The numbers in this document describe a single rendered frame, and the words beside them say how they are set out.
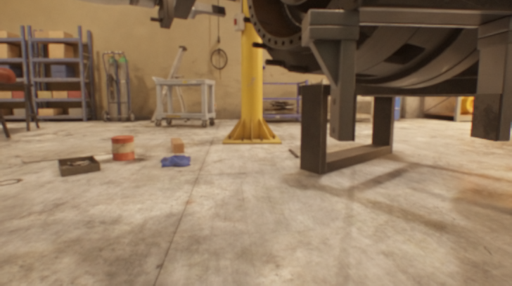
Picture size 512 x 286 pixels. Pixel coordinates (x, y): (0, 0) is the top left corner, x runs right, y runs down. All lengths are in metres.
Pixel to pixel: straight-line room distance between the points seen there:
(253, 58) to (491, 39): 2.93
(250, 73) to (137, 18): 4.55
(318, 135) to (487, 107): 1.55
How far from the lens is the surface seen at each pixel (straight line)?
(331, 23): 0.21
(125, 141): 2.40
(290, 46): 0.61
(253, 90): 3.10
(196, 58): 6.66
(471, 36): 0.82
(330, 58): 0.22
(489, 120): 0.29
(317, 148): 1.81
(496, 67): 0.29
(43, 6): 8.19
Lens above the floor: 0.53
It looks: 6 degrees down
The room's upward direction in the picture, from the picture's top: straight up
